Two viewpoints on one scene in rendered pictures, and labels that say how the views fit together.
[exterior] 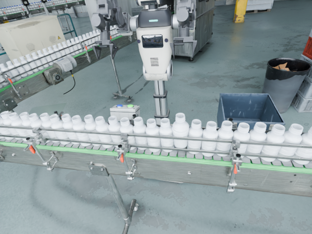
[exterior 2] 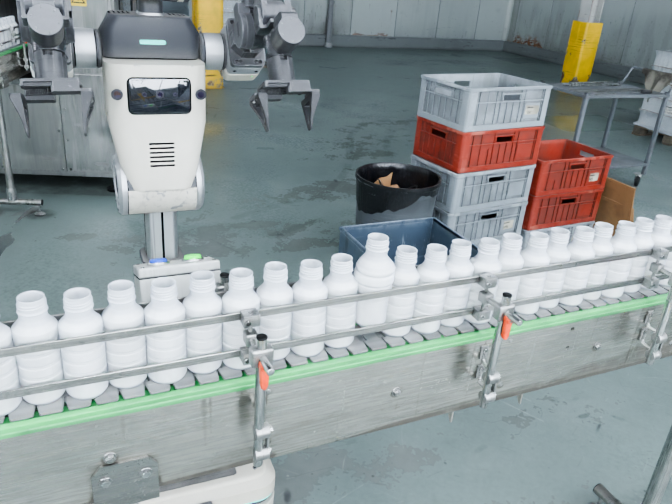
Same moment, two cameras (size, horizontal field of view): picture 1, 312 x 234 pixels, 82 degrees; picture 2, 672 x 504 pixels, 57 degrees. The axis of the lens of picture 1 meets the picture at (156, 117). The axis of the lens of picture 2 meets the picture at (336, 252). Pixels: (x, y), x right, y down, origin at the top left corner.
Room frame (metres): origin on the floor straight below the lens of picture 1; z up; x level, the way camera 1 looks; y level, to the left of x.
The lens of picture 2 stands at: (-0.12, 0.60, 1.61)
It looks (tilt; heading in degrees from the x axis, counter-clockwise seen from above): 25 degrees down; 319
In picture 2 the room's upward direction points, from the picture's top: 5 degrees clockwise
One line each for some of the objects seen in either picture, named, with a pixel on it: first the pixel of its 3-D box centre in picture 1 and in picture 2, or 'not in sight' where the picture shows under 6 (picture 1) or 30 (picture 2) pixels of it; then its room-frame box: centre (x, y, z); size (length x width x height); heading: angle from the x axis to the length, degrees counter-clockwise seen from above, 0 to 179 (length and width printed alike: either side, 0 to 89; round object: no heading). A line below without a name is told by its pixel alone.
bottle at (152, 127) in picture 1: (153, 135); (308, 307); (0.59, 0.02, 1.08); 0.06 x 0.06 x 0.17
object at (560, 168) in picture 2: not in sight; (551, 166); (1.92, -2.96, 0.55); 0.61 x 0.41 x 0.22; 78
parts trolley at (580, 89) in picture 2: not in sight; (598, 127); (2.54, -4.67, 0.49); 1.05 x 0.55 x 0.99; 75
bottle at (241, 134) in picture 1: (239, 140); (482, 280); (0.50, -0.33, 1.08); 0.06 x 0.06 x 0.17
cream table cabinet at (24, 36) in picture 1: (38, 49); not in sight; (4.40, 2.47, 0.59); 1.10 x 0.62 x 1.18; 147
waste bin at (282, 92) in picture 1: (280, 87); (391, 231); (2.04, -1.70, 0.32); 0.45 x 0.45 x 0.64
